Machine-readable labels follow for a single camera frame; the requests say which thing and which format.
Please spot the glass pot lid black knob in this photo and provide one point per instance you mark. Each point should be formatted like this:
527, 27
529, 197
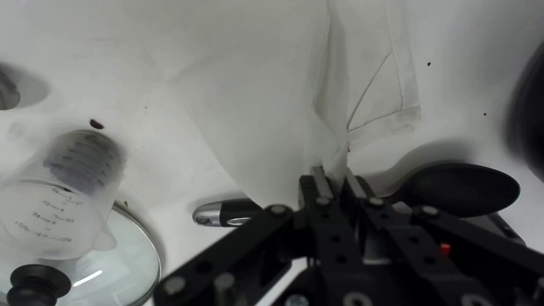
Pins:
112, 272

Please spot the clear plastic measuring cup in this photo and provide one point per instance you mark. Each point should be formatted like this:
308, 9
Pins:
56, 192

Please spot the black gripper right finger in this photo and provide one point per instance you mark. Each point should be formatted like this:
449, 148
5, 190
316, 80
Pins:
374, 221

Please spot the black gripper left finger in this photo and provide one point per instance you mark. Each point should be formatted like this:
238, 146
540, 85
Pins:
323, 226

